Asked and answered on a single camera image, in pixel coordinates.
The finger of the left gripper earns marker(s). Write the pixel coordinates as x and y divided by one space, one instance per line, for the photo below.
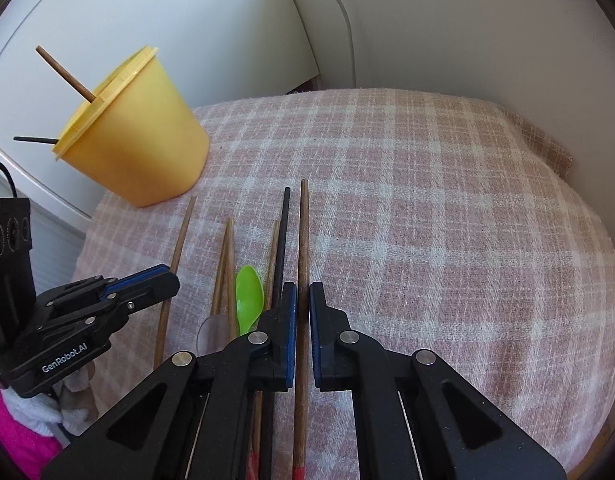
149 286
66 299

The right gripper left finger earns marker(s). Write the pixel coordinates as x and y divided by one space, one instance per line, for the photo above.
189 420

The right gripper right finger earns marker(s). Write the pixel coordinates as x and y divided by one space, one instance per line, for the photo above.
415 416

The brown chopstick red tip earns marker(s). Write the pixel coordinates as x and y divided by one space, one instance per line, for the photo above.
218 283

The clear plastic spoon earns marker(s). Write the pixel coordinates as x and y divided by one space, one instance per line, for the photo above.
215 333

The dark black chopstick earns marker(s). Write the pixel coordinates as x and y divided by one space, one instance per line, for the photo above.
268 398

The dark brown chopstick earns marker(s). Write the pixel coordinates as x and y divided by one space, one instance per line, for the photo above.
301 395

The thin brown chopstick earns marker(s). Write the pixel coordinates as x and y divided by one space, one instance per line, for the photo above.
68 77

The brown chopstick red end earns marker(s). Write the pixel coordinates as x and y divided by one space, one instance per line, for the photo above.
230 279

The pink sleeve forearm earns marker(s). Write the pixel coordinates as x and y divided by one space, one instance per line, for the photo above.
28 451

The left gloved hand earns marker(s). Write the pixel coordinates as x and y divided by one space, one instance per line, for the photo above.
75 409

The green plastic spoon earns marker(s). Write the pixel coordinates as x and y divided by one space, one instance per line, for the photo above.
249 297

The yellow plastic container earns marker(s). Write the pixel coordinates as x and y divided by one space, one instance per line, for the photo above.
138 138

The pink checkered cloth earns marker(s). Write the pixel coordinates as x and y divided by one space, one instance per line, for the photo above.
435 222

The black camera box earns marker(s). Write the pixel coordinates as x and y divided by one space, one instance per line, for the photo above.
17 291

